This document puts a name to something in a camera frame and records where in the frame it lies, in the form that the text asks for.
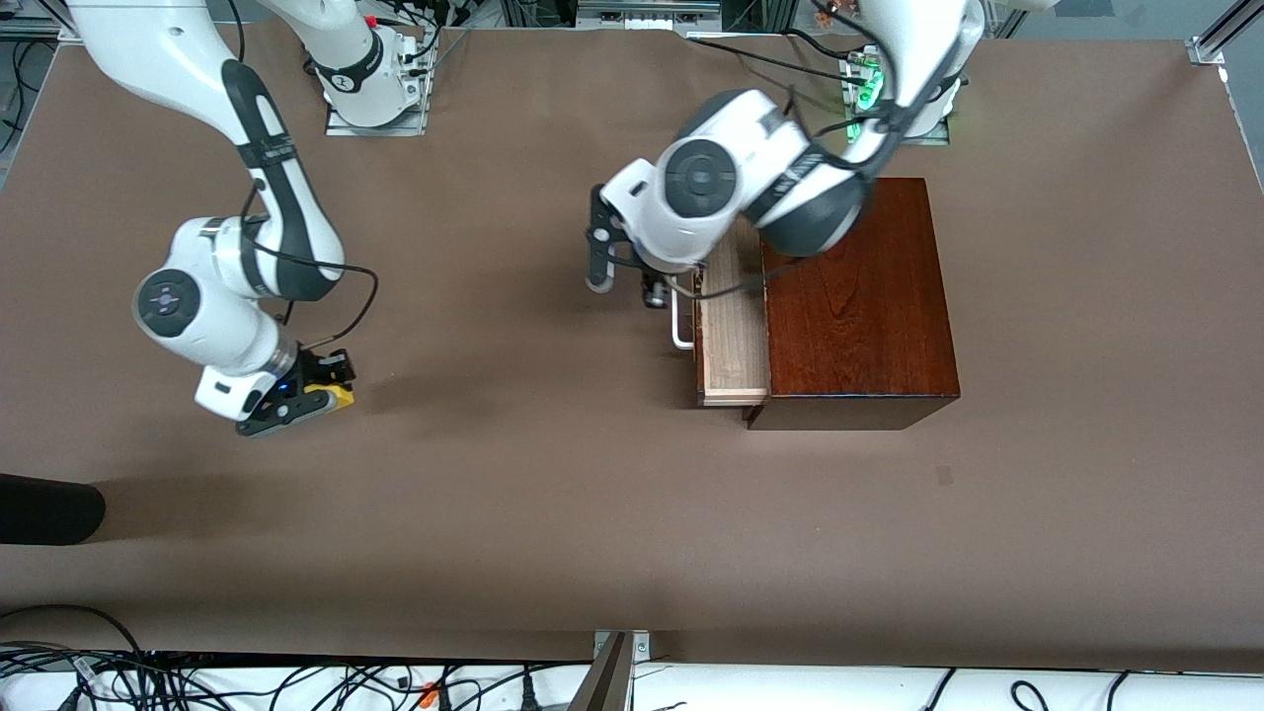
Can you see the yellow block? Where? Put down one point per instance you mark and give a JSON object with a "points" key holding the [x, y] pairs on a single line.
{"points": [[343, 397]]}

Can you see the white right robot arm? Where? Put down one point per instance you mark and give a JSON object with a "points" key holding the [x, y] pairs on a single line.
{"points": [[217, 296]]}

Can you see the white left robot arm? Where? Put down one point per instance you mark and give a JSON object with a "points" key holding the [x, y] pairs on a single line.
{"points": [[770, 168]]}

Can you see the dark brown wooden cabinet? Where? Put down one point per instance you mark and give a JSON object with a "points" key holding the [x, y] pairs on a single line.
{"points": [[859, 316]]}

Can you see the black rounded object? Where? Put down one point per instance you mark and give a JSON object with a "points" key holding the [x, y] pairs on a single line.
{"points": [[49, 509]]}

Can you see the aluminium profile corner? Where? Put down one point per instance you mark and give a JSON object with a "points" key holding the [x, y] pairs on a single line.
{"points": [[1220, 39]]}

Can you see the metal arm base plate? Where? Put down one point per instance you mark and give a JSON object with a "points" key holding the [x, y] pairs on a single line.
{"points": [[859, 89], [336, 123]]}

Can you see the metal bracket with post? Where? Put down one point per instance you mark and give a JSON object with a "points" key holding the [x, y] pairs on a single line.
{"points": [[607, 676]]}

